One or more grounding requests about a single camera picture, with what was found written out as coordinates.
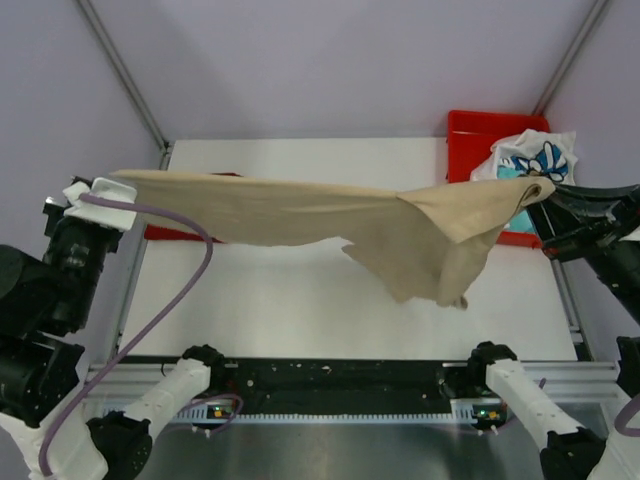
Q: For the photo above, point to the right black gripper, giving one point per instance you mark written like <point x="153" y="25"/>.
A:
<point x="582" y="205"/>

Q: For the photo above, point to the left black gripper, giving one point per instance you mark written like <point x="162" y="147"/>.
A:
<point x="57" y="213"/>

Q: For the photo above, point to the beige t-shirt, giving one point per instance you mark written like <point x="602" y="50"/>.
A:
<point x="430" y="243"/>

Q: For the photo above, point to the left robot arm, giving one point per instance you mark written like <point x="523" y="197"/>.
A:
<point x="42" y="300"/>

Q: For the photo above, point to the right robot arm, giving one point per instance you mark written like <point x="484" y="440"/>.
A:
<point x="568" y="448"/>

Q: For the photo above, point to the teal t-shirt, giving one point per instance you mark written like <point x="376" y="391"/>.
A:
<point x="520" y="223"/>

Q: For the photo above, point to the white printed t-shirt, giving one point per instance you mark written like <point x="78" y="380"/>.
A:
<point x="531" y="153"/>

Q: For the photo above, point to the folded red t-shirt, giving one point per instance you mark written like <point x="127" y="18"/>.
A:
<point x="157" y="232"/>

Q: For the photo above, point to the red plastic bin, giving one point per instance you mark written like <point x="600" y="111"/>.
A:
<point x="470" y="135"/>

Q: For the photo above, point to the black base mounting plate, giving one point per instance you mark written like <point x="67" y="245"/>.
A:
<point x="345" y="386"/>

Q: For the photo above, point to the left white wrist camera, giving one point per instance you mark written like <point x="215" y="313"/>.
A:
<point x="100" y="202"/>

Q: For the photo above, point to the aluminium frame rail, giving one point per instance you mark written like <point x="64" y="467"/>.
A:
<point x="567" y="382"/>

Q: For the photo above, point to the right aluminium corner post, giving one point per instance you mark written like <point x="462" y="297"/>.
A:
<point x="595" y="15"/>

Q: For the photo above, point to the aluminium corner post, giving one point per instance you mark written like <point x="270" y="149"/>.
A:
<point x="106" y="44"/>
<point x="595" y="15"/>

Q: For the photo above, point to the grey slotted cable duct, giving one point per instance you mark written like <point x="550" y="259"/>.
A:
<point x="455" y="412"/>

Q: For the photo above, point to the left aluminium corner post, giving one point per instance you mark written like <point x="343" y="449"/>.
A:
<point x="106" y="44"/>

